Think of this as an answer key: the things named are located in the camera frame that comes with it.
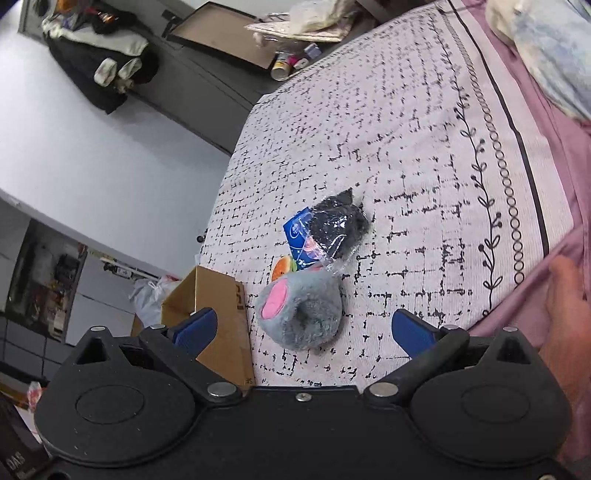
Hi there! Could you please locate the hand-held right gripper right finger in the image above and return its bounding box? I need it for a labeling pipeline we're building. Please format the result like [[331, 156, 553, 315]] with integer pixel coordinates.
[[363, 308, 541, 408]]

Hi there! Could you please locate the white black-patterned blanket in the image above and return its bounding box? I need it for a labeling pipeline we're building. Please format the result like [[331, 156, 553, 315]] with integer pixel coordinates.
[[198, 0, 579, 387]]

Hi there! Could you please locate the printed can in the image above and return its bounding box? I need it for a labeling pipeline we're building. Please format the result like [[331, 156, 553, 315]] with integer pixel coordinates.
[[270, 52, 295, 82]]

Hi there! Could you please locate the black box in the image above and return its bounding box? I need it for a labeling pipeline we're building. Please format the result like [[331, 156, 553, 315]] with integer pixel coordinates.
[[0, 392, 52, 480]]

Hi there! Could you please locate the hanging dark coat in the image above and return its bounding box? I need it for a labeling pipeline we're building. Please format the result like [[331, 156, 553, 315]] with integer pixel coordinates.
[[41, 0, 160, 115]]

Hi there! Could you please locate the black picture frame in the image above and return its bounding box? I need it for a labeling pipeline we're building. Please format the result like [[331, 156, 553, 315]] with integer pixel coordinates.
[[165, 1, 279, 73]]

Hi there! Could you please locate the light blue quilt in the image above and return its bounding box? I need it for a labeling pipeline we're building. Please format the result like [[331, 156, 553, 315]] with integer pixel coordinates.
[[485, 0, 591, 123]]

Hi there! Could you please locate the cardboard box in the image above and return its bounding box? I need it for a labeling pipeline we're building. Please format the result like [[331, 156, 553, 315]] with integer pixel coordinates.
[[161, 265, 256, 389]]

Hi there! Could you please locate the clear bag with white contents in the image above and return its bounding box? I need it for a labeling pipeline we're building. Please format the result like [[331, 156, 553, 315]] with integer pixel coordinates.
[[245, 0, 371, 45]]

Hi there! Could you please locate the black item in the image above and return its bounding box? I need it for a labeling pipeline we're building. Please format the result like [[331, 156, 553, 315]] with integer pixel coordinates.
[[305, 187, 372, 278]]

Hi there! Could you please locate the grey wall cabinet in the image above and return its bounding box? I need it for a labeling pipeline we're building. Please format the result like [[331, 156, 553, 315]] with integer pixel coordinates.
[[0, 198, 89, 344]]

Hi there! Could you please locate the blue packet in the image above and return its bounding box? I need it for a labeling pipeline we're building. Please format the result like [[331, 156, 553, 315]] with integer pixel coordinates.
[[283, 208, 325, 271]]

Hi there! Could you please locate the grey and pink plush toy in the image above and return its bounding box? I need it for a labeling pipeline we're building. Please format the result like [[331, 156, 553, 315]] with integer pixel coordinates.
[[256, 271, 343, 350]]

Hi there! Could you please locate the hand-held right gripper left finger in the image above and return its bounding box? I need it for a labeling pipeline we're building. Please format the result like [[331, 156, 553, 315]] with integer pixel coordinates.
[[62, 308, 243, 408]]

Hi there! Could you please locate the white plastic bag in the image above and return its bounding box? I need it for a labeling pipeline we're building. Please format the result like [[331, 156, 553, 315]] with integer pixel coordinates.
[[128, 276, 182, 326]]

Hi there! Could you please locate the dark grey door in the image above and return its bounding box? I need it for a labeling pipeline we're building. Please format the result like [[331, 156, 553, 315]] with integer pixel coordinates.
[[124, 0, 287, 155]]

